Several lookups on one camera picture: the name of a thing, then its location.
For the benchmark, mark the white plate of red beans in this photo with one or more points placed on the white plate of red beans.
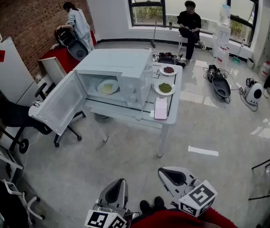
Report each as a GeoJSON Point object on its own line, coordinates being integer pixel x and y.
{"type": "Point", "coordinates": [168, 70]}

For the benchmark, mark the dark bottle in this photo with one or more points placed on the dark bottle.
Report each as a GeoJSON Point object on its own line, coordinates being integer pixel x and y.
{"type": "Point", "coordinates": [170, 25]}

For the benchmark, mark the red covered table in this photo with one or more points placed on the red covered table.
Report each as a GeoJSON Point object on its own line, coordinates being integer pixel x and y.
{"type": "Point", "coordinates": [59, 56]}

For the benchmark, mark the green dustpan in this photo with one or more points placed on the green dustpan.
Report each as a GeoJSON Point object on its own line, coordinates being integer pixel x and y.
{"type": "Point", "coordinates": [236, 60]}

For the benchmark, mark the red paper tag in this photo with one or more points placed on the red paper tag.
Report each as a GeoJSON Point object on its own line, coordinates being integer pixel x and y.
{"type": "Point", "coordinates": [1, 55]}

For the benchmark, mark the white waste bin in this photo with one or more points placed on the white waste bin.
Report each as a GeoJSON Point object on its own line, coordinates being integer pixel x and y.
{"type": "Point", "coordinates": [251, 62]}

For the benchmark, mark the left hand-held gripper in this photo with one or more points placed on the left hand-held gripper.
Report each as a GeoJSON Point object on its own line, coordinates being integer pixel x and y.
{"type": "Point", "coordinates": [106, 218]}

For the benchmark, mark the black framed window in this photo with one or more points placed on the black framed window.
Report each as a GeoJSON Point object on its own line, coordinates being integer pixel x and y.
{"type": "Point", "coordinates": [147, 14]}

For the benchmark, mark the white card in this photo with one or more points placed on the white card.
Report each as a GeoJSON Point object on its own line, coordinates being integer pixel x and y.
{"type": "Point", "coordinates": [152, 113]}

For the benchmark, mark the white table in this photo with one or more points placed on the white table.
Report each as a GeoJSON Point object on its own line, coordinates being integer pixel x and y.
{"type": "Point", "coordinates": [173, 106]}

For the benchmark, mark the white paper strip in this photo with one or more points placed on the white paper strip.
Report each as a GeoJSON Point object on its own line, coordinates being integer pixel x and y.
{"type": "Point", "coordinates": [202, 151]}

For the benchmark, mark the black broom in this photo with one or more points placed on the black broom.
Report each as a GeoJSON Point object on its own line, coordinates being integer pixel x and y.
{"type": "Point", "coordinates": [154, 38]}

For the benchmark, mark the white plate of yellow food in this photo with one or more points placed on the white plate of yellow food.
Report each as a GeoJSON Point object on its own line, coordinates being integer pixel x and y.
{"type": "Point", "coordinates": [108, 87]}

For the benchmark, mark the white stool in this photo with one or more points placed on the white stool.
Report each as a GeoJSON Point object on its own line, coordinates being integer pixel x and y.
{"type": "Point", "coordinates": [181, 41]}

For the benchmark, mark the white microwave oven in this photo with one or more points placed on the white microwave oven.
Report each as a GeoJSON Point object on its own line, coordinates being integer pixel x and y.
{"type": "Point", "coordinates": [116, 60]}

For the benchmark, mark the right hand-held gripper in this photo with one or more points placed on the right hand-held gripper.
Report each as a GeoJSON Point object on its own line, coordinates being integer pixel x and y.
{"type": "Point", "coordinates": [200, 198]}

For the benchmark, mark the black wheeled stand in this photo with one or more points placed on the black wheeled stand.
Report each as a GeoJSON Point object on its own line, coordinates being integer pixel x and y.
{"type": "Point", "coordinates": [22, 146]}

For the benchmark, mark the white chair base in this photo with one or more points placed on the white chair base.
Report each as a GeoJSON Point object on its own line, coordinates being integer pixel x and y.
{"type": "Point", "coordinates": [24, 199]}

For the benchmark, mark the pink smartphone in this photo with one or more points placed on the pink smartphone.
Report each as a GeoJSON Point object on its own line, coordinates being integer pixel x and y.
{"type": "Point", "coordinates": [161, 108]}

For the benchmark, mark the white refrigerator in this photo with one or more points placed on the white refrigerator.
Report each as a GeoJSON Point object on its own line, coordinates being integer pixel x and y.
{"type": "Point", "coordinates": [9, 77]}

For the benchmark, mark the person's black shoe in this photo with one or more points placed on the person's black shoe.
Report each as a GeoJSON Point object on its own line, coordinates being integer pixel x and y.
{"type": "Point", "coordinates": [160, 202]}
{"type": "Point", "coordinates": [145, 206]}

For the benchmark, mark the white water dispenser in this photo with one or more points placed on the white water dispenser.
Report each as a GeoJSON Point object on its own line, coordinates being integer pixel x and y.
{"type": "Point", "coordinates": [221, 44]}

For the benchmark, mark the white power strip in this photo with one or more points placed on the white power strip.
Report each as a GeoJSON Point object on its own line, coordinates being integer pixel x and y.
{"type": "Point", "coordinates": [239, 86]}

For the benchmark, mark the water dispenser bottle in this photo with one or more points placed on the water dispenser bottle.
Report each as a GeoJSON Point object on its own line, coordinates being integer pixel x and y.
{"type": "Point", "coordinates": [225, 14]}

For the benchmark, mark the person's red garment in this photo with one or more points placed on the person's red garment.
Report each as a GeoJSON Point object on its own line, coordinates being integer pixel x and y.
{"type": "Point", "coordinates": [173, 220]}

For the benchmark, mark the white cabinet panel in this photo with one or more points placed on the white cabinet panel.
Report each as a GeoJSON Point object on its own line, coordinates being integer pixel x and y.
{"type": "Point", "coordinates": [51, 66]}

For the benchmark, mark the black office chair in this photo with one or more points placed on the black office chair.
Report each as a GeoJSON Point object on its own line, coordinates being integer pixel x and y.
{"type": "Point", "coordinates": [16, 115]}

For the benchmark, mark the white plate of green beans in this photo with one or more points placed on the white plate of green beans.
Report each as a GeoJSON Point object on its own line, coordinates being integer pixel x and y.
{"type": "Point", "coordinates": [165, 88]}

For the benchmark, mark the water jug with red label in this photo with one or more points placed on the water jug with red label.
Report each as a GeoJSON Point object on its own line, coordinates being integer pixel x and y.
{"type": "Point", "coordinates": [265, 69]}

